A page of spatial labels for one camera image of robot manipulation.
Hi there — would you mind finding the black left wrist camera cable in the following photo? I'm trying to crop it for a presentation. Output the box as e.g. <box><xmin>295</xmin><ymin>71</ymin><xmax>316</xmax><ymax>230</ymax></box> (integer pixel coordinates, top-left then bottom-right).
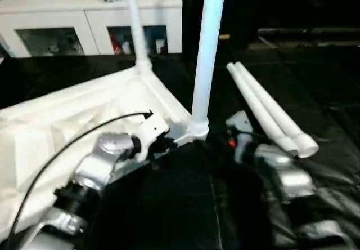
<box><xmin>8</xmin><ymin>109</ymin><xmax>154</xmax><ymax>250</ymax></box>

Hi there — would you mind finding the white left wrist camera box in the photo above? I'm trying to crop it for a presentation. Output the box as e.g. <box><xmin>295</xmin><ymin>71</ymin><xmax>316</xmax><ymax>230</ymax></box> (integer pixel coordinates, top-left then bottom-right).
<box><xmin>134</xmin><ymin>114</ymin><xmax>169</xmax><ymax>162</ymax></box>

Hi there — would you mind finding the white plastic table leg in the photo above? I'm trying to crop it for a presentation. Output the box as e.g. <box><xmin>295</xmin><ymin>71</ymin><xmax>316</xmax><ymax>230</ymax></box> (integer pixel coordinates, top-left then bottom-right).
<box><xmin>123</xmin><ymin>0</ymin><xmax>154</xmax><ymax>75</ymax></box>
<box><xmin>187</xmin><ymin>0</ymin><xmax>228</xmax><ymax>140</ymax></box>
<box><xmin>226</xmin><ymin>62</ymin><xmax>299</xmax><ymax>158</ymax></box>
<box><xmin>233</xmin><ymin>61</ymin><xmax>320</xmax><ymax>159</ymax></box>

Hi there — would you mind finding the red and white bottle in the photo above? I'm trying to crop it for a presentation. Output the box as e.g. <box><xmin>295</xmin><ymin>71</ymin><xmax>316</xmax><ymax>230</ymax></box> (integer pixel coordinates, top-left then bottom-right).
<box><xmin>111</xmin><ymin>33</ymin><xmax>122</xmax><ymax>54</ymax></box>

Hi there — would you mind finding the white cabinet with glass doors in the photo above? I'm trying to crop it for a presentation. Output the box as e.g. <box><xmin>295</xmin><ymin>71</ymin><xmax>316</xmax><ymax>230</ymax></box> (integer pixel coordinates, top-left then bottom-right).
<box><xmin>0</xmin><ymin>0</ymin><xmax>183</xmax><ymax>58</ymax></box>

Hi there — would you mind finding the white plastic table top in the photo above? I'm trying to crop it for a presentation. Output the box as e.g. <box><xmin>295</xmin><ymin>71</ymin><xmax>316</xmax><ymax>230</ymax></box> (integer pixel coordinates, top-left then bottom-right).
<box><xmin>0</xmin><ymin>62</ymin><xmax>210</xmax><ymax>233</ymax></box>

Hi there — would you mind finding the long black bar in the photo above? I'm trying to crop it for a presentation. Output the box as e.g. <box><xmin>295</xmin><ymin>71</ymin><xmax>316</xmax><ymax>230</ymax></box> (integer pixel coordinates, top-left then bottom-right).
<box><xmin>257</xmin><ymin>27</ymin><xmax>360</xmax><ymax>35</ymax></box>

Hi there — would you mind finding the black mat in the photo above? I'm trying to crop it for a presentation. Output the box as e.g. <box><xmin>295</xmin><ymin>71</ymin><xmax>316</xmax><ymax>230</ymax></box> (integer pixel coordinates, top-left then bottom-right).
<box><xmin>0</xmin><ymin>51</ymin><xmax>360</xmax><ymax>250</ymax></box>

